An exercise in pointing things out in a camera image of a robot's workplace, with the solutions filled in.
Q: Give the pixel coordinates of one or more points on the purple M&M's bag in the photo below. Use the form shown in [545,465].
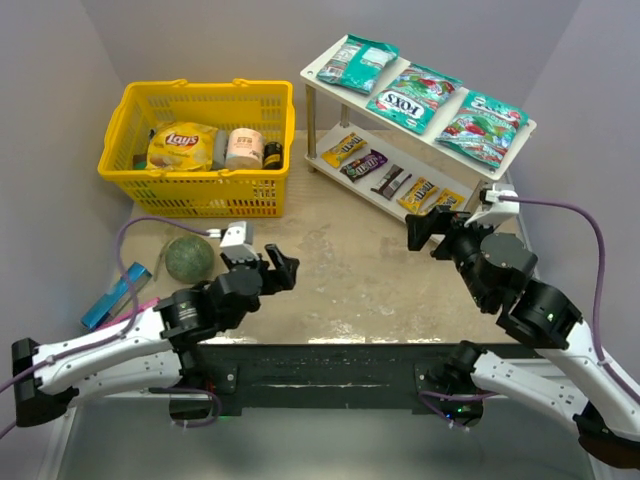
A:
[363,166]

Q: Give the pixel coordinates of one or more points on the pink cylindrical container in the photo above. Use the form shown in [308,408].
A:
[245,150]

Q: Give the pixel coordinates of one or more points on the brown chocolate bar wrapper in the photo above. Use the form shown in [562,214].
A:
[390,183]

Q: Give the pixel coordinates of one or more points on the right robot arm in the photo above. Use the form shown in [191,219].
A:
[594,407]

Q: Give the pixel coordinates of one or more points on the yellow M&M's bag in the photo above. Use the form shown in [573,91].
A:
[448,198]
[343,149]
[413,200]

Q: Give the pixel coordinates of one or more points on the pink box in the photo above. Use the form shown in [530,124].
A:
[126,316]

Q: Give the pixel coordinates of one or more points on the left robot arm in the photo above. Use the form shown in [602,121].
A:
[156,349]

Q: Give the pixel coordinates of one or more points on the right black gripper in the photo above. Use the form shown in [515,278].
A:
[441,235]

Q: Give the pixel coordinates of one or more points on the Fox's mint blossom candy bag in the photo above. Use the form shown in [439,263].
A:
[414,96]

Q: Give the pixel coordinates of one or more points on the yellow plastic shopping basket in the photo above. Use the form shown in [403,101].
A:
[264,106]

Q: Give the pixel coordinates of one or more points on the yellow Lays chips bag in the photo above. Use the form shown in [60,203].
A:
[181,147]

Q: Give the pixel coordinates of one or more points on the blue box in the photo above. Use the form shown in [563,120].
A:
[112,303]

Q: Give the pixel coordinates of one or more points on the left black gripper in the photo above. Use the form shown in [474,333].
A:
[270,278]

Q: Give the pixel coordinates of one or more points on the grey pouch in basket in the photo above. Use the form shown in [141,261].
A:
[219,150]

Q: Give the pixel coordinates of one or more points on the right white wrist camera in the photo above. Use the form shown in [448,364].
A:
[497,205]

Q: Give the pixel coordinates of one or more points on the white two-tier shelf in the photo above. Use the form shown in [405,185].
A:
[418,154]

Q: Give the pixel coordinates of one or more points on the green round melon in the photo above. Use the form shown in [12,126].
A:
[189,259]

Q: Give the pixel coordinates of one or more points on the black and yellow can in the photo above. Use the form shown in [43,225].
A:
[272,156]

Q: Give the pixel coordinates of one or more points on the teal candy bag back side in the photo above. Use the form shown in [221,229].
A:
[357,64]

